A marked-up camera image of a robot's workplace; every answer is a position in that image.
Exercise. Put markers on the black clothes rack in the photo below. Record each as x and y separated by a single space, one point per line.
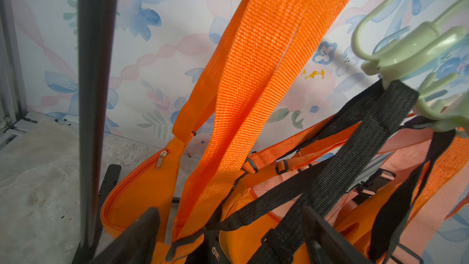
96 23

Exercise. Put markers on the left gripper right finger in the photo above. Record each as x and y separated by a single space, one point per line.
324 244

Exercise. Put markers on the light green hook middle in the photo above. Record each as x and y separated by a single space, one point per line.
446 118

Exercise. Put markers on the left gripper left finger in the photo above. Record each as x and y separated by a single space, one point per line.
136 244

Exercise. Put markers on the light green hook left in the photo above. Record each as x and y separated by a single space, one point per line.
403 56

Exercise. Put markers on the orange bag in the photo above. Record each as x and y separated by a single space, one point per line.
261 53
267 169

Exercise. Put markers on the light green hook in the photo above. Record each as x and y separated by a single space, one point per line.
403 56
446 118

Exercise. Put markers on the black bag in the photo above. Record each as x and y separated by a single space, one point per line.
378 112

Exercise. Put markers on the pink bag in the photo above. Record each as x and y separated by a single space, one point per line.
390 216

